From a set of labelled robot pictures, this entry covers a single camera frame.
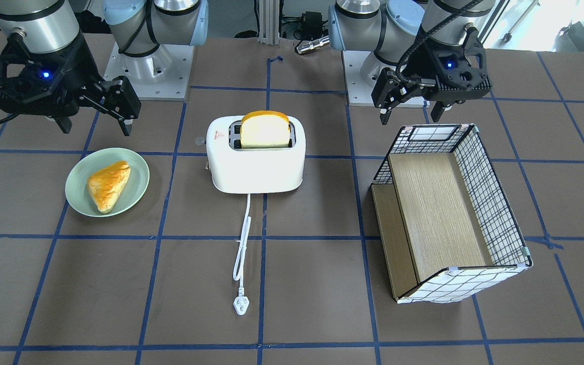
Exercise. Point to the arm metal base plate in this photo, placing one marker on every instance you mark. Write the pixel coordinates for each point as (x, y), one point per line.
(361, 70)
(164, 75)

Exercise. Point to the white toaster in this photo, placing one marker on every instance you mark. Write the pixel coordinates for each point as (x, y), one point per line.
(236, 170)

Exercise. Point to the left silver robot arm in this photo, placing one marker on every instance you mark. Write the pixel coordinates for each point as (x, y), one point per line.
(390, 29)

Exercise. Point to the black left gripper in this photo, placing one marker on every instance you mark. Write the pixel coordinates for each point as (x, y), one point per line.
(422, 65)

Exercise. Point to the silver metal cylinder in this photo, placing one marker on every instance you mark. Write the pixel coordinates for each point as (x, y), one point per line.
(305, 47)

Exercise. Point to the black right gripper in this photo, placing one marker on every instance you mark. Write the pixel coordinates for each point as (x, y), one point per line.
(80, 67)

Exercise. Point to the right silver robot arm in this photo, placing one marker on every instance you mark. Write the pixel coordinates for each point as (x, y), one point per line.
(139, 27)

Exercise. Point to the black power adapter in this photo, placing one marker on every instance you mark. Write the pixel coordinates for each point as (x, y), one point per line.
(311, 23)

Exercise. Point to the triangular golden bread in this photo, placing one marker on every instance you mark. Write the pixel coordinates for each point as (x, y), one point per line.
(106, 185)

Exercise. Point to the light green plate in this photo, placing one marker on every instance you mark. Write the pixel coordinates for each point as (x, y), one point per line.
(76, 191)

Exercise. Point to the toast slice in toaster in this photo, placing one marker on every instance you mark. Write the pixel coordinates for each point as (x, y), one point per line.
(264, 129)

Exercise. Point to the wire shelf with wooden boards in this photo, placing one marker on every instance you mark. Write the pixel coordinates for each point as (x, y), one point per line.
(446, 225)

